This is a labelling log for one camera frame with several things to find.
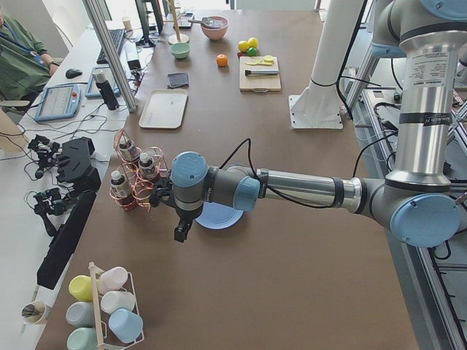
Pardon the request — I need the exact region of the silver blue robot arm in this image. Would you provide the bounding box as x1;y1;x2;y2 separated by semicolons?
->
149;1;466;248

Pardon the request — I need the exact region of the yellow plastic knife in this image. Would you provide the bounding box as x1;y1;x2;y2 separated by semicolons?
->
244;60;274;66

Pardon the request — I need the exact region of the orange fruit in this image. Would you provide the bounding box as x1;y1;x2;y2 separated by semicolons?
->
216;54;228;67

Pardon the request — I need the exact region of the copper wire bottle rack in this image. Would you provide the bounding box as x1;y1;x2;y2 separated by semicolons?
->
109;128;169;209

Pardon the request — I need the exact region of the aluminium frame post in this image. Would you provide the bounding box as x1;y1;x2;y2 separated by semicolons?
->
82;0;137;112

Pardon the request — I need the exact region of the pink cup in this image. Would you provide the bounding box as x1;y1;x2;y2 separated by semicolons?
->
97;266;128;295

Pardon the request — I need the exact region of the person in green jacket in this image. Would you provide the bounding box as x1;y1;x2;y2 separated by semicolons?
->
1;14;59;103

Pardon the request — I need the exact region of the yellow lemon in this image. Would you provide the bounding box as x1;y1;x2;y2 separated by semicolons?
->
247;37;258;48
237;40;250;53

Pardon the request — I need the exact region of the black thermos bottle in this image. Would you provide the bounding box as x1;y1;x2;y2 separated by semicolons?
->
93;70;120;111

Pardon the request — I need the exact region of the wooden cutting board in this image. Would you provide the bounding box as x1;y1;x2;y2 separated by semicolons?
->
239;56;282;92

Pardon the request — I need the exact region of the blue teach pendant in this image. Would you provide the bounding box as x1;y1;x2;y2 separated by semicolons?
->
34;84;81;122

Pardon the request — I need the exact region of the yellow cup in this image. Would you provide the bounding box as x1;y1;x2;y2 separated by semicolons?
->
69;275;93;302

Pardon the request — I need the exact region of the paper cup with pens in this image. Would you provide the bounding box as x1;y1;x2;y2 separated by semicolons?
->
21;300;51;325

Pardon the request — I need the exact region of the steel cylinder black tip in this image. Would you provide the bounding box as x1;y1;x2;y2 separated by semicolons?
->
244;69;279;77

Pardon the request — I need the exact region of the dark drink bottle front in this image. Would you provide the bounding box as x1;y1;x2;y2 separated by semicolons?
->
110;170;136;211

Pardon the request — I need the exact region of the wooden mug tree stand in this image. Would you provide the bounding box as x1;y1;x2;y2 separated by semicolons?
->
163;0;190;45

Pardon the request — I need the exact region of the blue round plate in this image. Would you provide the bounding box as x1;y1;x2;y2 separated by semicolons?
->
196;202;244;230

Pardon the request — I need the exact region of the dark drink bottle upper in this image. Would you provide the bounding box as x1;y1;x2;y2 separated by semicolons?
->
118;139;139;162

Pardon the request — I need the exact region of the grey cup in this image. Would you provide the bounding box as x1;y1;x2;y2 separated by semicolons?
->
66;301;95;327

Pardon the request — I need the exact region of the green bowl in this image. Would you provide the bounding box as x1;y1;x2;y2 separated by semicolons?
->
170;42;190;59

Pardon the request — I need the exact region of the lemon slice far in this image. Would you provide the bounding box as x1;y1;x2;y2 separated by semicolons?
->
263;55;274;63

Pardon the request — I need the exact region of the white cup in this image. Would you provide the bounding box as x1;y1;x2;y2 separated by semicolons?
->
101;291;136;314

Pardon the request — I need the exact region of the black keyboard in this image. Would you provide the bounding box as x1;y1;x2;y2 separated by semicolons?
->
96;28;127;65

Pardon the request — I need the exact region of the dark drink bottle middle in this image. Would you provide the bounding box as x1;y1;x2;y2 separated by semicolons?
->
139;152;158;181

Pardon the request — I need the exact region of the grey folded cloth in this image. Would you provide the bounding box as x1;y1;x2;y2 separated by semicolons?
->
167;72;189;88

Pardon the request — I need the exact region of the pink bowl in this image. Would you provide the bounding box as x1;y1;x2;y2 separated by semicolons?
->
201;16;228;41

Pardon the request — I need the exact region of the yellow lemon back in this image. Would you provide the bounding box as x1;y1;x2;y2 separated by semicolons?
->
247;37;258;48

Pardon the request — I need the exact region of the black monitor stand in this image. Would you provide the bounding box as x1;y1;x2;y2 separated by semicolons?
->
135;0;163;47

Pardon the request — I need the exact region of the yellow lemon front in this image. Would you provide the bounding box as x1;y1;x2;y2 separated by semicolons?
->
237;40;250;53

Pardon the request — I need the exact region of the black computer mouse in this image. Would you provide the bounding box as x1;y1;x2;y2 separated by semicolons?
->
65;69;82;79

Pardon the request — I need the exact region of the blue cup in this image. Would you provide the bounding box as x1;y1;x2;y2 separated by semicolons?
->
108;308;144;343

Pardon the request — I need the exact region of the mint green cup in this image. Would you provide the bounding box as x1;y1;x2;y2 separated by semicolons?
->
66;327;98;350

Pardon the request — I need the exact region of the cream rectangular tray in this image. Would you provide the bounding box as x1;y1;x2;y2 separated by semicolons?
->
139;89;188;130

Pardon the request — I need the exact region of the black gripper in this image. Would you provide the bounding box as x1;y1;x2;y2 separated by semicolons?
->
149;177;193;243

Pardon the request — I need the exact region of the dark drink bottle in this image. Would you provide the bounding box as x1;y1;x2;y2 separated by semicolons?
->
110;170;136;211
139;152;158;181
118;139;139;162

